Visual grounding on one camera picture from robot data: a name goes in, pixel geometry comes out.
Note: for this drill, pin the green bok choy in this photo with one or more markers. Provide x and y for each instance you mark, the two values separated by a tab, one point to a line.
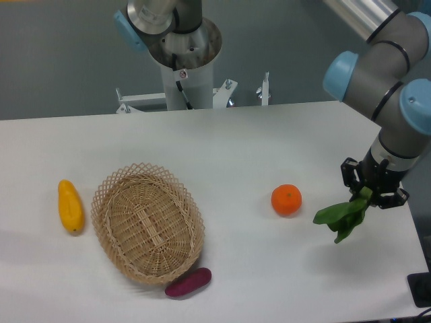
342	218

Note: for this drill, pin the woven wicker basket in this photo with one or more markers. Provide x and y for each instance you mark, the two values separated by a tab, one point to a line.
147	223

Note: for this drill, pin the orange mandarin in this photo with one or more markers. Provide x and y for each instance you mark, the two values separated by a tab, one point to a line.
286	199

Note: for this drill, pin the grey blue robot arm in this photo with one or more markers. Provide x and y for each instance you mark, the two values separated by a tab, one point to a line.
370	84

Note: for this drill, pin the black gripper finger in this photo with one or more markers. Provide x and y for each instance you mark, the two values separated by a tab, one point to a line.
351	171
388	200

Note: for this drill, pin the purple sweet potato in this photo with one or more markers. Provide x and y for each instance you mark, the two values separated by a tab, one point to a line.
190	283

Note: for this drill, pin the yellow mango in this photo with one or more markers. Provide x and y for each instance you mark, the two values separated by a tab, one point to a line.
71	210

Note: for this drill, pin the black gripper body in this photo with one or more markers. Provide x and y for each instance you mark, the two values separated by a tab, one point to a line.
377	176

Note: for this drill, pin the black device at table edge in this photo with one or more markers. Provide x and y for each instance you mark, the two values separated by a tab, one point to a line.
419	284

